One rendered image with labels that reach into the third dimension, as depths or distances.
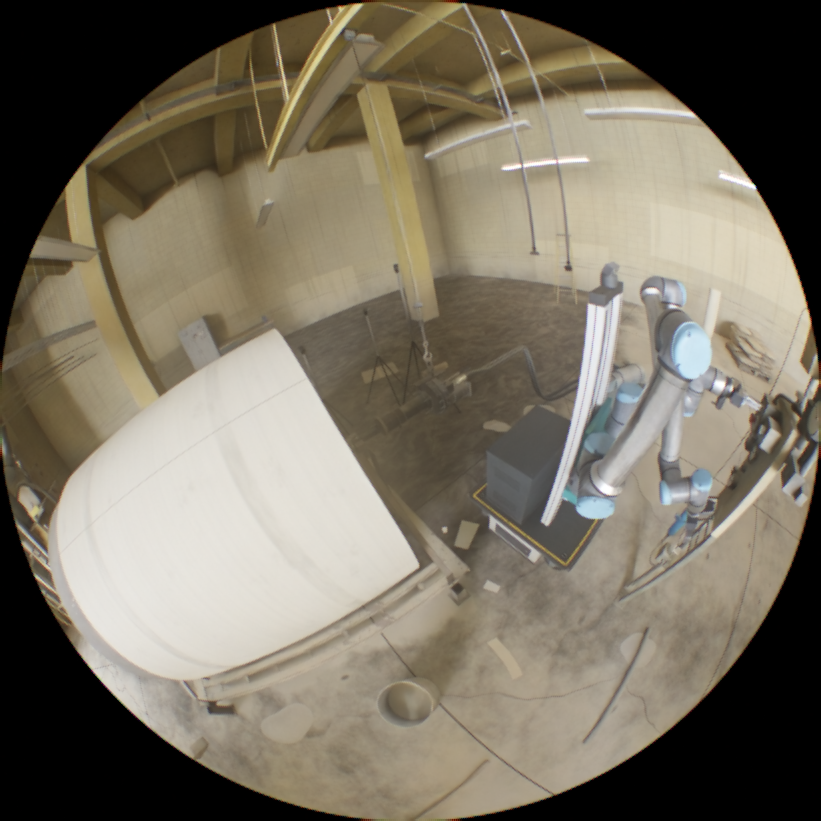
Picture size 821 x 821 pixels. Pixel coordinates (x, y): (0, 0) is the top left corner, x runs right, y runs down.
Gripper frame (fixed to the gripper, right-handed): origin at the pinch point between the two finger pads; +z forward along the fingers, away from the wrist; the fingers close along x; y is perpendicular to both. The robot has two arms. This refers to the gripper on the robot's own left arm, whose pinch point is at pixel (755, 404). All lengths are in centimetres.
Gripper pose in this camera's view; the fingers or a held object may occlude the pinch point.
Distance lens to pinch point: 124.9
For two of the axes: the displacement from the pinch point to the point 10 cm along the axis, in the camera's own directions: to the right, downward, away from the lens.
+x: 7.9, -4.8, 3.7
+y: -2.0, -7.8, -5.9
